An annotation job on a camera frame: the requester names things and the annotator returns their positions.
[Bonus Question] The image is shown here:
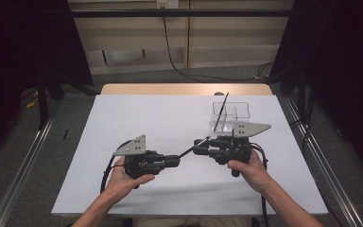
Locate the wooden table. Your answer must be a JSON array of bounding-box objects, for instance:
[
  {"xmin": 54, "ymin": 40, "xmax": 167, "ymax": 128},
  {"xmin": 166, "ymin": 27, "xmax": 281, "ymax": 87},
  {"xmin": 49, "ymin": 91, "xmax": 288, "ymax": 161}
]
[{"xmin": 99, "ymin": 82, "xmax": 273, "ymax": 96}]

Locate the clear acrylic organizer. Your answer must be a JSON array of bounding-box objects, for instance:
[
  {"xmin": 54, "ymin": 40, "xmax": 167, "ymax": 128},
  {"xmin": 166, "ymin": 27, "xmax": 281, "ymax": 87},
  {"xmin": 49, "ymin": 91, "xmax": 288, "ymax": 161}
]
[{"xmin": 210, "ymin": 101, "xmax": 251, "ymax": 133}]

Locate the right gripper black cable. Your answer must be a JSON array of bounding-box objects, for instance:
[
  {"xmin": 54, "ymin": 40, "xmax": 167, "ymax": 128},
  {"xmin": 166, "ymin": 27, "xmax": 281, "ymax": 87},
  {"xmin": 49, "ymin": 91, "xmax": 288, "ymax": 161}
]
[{"xmin": 250, "ymin": 142, "xmax": 270, "ymax": 227}]

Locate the white table cover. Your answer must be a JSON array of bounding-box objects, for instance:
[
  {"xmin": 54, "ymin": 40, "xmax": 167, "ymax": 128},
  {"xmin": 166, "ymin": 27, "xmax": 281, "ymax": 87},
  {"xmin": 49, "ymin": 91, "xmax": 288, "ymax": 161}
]
[{"xmin": 50, "ymin": 94, "xmax": 329, "ymax": 218}]

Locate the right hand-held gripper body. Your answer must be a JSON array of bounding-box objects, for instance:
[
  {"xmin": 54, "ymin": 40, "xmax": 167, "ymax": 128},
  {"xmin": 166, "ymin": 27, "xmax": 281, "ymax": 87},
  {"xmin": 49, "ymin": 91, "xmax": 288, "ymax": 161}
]
[{"xmin": 208, "ymin": 121, "xmax": 272, "ymax": 166}]

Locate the black wall cable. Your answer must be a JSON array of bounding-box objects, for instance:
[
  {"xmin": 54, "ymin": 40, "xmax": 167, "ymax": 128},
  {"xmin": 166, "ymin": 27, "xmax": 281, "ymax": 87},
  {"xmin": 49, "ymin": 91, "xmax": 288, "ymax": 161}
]
[{"xmin": 161, "ymin": 15, "xmax": 275, "ymax": 83}]

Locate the black makeup brush silver ferrule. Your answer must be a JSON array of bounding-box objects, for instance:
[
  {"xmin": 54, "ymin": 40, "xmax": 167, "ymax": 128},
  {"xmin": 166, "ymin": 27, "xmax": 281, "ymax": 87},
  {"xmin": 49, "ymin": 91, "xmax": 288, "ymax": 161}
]
[{"xmin": 213, "ymin": 92, "xmax": 230, "ymax": 132}]

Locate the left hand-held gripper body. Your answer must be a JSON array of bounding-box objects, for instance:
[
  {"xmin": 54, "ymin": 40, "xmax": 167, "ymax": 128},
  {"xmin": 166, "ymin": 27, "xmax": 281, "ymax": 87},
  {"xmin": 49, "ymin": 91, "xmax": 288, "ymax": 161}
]
[{"xmin": 112, "ymin": 134, "xmax": 168, "ymax": 180}]

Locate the black metal stand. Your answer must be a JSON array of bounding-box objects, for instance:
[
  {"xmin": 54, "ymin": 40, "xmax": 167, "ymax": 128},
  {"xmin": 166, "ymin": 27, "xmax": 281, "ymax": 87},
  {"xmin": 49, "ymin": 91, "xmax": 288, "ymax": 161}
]
[{"xmin": 36, "ymin": 69, "xmax": 50, "ymax": 131}]

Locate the person's left hand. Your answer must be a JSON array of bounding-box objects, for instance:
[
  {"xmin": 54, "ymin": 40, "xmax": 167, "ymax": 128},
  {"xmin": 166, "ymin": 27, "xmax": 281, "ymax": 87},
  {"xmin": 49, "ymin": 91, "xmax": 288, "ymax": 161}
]
[{"xmin": 105, "ymin": 155, "xmax": 156, "ymax": 202}]

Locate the person's right hand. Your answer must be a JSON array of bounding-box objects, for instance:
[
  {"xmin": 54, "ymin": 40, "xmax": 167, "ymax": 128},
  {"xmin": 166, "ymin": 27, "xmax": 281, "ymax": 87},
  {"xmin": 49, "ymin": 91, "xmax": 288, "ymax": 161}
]
[{"xmin": 226, "ymin": 150, "xmax": 273, "ymax": 195}]

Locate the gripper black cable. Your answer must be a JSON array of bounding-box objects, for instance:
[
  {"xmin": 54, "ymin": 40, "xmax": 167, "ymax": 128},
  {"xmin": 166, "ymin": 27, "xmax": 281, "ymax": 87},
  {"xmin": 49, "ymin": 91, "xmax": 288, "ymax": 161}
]
[
  {"xmin": 250, "ymin": 142, "xmax": 270, "ymax": 227},
  {"xmin": 99, "ymin": 140, "xmax": 133, "ymax": 195}
]

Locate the black horizontal bar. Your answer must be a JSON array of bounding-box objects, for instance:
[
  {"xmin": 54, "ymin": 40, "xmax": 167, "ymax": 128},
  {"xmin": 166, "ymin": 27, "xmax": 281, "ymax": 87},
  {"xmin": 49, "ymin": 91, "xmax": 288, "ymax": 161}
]
[{"xmin": 70, "ymin": 9, "xmax": 294, "ymax": 18}]

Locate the metal floor rail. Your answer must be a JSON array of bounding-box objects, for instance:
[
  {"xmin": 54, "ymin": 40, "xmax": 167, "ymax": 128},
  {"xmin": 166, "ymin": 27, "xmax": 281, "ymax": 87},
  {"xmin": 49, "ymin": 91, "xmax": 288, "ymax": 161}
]
[
  {"xmin": 283, "ymin": 96, "xmax": 363, "ymax": 227},
  {"xmin": 0, "ymin": 103, "xmax": 61, "ymax": 227}
]

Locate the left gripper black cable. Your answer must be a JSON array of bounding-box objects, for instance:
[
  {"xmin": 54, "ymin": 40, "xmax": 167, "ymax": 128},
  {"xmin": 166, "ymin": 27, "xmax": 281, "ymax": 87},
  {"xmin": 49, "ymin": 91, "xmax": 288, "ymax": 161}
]
[{"xmin": 99, "ymin": 140, "xmax": 133, "ymax": 195}]

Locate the thin black makeup brush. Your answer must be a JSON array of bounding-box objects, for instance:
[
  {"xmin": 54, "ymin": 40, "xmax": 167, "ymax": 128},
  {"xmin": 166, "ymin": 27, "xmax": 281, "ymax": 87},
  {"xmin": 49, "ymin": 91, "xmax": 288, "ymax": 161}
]
[{"xmin": 178, "ymin": 135, "xmax": 212, "ymax": 158}]

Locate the white wall outlet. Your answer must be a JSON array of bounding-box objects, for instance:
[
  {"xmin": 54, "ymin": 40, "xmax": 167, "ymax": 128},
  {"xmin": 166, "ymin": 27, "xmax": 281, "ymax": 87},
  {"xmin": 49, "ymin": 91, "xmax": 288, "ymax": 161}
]
[{"xmin": 156, "ymin": 0, "xmax": 180, "ymax": 9}]

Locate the black curtain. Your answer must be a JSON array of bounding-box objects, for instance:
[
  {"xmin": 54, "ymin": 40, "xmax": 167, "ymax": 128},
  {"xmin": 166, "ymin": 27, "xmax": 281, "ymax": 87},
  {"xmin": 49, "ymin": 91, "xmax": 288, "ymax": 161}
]
[
  {"xmin": 268, "ymin": 0, "xmax": 363, "ymax": 181},
  {"xmin": 0, "ymin": 0, "xmax": 94, "ymax": 159}
]

